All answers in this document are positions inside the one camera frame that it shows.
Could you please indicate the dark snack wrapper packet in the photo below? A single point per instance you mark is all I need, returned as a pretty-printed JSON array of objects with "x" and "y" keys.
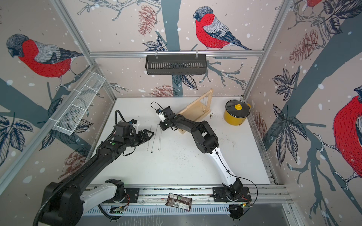
[{"x": 178, "y": 201}]

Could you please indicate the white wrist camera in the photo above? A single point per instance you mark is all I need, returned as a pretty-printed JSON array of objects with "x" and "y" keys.
[
  {"x": 160, "y": 113},
  {"x": 133, "y": 122}
]

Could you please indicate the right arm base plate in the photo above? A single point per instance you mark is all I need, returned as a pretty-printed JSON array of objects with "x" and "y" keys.
[{"x": 222, "y": 194}]

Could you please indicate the white mesh wall shelf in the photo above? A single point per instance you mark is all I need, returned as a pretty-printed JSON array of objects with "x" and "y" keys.
[{"x": 71, "y": 118}]

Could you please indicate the wooden jewelry display stand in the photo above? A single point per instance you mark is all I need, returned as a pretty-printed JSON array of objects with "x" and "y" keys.
[{"x": 198, "y": 109}]

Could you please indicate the yellow pot with black lid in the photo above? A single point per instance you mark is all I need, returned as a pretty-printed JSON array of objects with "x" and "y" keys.
[{"x": 236, "y": 112}]

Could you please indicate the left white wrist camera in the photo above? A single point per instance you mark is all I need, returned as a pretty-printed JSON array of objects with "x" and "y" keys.
[{"x": 133, "y": 122}]

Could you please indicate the black hanging wire basket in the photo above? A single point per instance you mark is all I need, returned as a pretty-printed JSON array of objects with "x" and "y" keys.
[{"x": 176, "y": 64}]

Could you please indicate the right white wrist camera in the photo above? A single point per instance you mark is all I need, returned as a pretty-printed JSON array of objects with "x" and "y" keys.
[{"x": 160, "y": 113}]

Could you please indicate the black round fixture under rail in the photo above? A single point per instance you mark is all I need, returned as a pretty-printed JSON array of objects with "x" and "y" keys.
[{"x": 236, "y": 211}]

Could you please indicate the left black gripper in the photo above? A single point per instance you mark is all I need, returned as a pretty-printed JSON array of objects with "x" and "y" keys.
[{"x": 146, "y": 138}]

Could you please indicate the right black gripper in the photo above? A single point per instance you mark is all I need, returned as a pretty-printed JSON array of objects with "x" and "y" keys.
[{"x": 162, "y": 125}]

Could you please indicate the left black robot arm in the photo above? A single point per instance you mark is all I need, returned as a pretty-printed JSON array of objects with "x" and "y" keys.
[{"x": 62, "y": 204}]

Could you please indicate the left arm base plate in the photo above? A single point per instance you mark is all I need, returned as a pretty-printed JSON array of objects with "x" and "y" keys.
[{"x": 129, "y": 195}]

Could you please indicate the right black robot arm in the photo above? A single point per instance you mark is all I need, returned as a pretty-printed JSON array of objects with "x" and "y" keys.
[{"x": 207, "y": 143}]

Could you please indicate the small electronics board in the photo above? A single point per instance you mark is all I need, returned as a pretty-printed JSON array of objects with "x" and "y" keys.
[{"x": 117, "y": 210}]

